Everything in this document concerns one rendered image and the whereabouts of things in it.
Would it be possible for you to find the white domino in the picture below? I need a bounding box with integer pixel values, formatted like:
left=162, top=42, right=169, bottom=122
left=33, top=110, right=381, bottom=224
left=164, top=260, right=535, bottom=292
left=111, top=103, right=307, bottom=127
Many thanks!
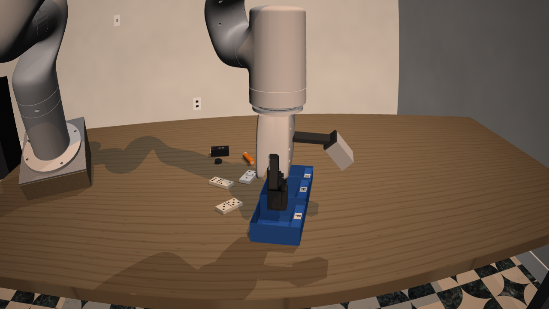
left=239, top=170, right=256, bottom=184

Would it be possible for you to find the beige domino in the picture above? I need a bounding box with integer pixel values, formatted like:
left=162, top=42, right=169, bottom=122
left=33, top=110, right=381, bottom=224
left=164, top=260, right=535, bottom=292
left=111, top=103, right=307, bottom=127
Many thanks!
left=209, top=177, right=234, bottom=189
left=215, top=198, right=243, bottom=214

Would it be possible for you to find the orange battery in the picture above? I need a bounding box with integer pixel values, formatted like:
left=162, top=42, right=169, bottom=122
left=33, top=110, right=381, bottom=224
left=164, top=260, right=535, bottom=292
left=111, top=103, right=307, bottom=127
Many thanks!
left=242, top=152, right=255, bottom=165

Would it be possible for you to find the blue three-compartment bin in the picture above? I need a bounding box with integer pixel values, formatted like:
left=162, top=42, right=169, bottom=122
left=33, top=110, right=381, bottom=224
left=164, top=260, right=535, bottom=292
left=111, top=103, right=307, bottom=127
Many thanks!
left=250, top=165, right=313, bottom=246

